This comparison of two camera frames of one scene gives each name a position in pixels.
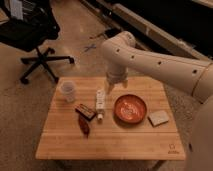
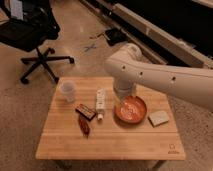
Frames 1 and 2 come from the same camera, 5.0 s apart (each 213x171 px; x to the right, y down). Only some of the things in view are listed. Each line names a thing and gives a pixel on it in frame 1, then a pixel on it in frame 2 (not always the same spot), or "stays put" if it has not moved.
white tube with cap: x=100 y=104 stays put
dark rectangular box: x=85 y=111 stays put
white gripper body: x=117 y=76 to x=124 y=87
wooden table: x=84 y=121 stays put
